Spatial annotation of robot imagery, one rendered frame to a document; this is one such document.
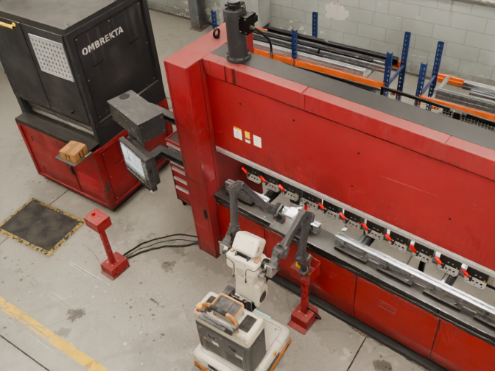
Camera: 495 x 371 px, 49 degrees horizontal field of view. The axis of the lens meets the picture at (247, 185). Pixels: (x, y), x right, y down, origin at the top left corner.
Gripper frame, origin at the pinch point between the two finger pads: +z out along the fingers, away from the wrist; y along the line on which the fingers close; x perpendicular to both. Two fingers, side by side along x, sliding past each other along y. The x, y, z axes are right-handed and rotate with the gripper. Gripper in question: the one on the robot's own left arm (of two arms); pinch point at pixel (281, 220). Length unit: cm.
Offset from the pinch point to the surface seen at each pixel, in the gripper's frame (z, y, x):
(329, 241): 20.5, -39.6, -5.9
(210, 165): -14, 84, -12
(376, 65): 61, 26, -200
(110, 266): 40, 159, 119
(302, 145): -62, -10, -51
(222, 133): -40, 74, -38
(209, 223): 40, 85, 30
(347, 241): 13, -56, -12
